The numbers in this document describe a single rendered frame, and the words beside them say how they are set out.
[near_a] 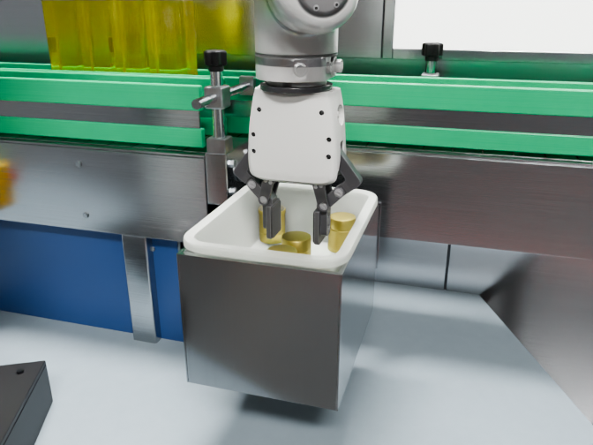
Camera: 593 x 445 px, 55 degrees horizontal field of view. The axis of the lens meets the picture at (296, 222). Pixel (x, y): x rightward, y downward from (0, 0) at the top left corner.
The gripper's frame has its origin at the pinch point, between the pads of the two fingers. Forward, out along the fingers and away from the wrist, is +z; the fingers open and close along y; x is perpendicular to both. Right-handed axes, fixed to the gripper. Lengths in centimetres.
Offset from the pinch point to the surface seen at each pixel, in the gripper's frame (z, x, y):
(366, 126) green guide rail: -7.6, -18.3, -4.1
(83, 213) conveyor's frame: 4.8, -6.1, 33.9
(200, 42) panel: -16.8, -33.7, 27.8
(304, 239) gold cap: 1.6, 0.8, -1.2
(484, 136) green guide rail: -7.2, -18.6, -19.3
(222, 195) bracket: 0.1, -6.6, 12.1
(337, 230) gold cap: 2.9, -6.2, -3.3
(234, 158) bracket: -4.2, -9.3, 11.5
